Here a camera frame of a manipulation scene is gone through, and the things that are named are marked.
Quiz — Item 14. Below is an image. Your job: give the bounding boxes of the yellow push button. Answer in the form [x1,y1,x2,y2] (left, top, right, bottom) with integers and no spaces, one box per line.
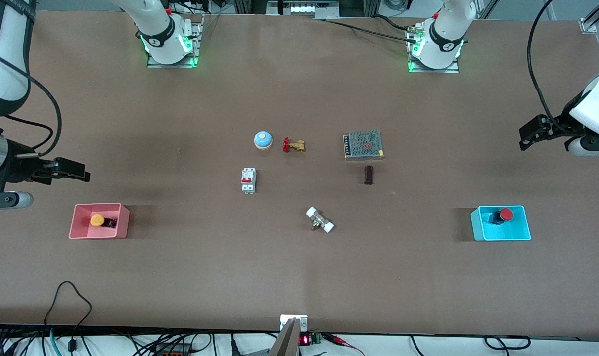
[90,213,118,230]

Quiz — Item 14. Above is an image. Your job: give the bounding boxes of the red push button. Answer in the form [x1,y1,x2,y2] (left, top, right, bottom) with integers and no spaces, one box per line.
[490,207,514,226]

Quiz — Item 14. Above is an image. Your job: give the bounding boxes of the pink plastic box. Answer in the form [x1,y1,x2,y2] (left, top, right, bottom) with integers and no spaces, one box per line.
[68,203,131,240]

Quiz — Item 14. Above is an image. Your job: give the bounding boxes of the cyan plastic box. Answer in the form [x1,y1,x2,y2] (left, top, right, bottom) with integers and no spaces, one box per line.
[470,205,532,242]

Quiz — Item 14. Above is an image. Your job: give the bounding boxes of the metal mesh power supply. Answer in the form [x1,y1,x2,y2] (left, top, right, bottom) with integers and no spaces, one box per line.
[343,130,385,161]

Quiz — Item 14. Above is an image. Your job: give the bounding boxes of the white circuit breaker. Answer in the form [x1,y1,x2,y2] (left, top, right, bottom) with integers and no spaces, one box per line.
[240,168,257,195]

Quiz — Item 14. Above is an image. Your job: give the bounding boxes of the metal fitting white ends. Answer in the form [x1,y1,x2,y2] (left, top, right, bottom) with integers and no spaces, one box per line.
[305,206,335,234]

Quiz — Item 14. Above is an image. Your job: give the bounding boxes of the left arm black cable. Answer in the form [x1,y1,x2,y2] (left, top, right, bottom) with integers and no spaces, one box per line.
[527,0,585,125]

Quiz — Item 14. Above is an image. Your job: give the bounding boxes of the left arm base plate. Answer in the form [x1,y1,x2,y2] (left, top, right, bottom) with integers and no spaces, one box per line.
[407,25,461,74]

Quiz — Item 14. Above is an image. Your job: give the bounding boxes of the black looped cable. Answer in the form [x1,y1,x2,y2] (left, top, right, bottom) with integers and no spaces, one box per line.
[43,281,93,356]

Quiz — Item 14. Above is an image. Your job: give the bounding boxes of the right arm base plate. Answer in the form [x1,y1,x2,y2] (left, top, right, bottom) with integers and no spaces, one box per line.
[147,15,204,69]

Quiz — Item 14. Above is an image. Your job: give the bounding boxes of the black base cable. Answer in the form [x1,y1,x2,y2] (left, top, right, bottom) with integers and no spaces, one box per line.
[323,15,419,44]

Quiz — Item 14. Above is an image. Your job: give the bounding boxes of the black coiled cable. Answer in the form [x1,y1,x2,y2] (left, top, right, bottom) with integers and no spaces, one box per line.
[484,335,531,351]

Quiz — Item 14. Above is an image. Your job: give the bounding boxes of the aluminium frame rack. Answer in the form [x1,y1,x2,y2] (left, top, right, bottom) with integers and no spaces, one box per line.
[266,0,340,20]

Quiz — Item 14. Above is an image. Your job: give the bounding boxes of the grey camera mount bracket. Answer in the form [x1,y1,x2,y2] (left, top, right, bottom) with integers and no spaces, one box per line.
[269,314,309,356]

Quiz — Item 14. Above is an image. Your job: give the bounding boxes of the red clip wire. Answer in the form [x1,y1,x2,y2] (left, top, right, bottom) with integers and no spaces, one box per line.
[324,334,367,356]

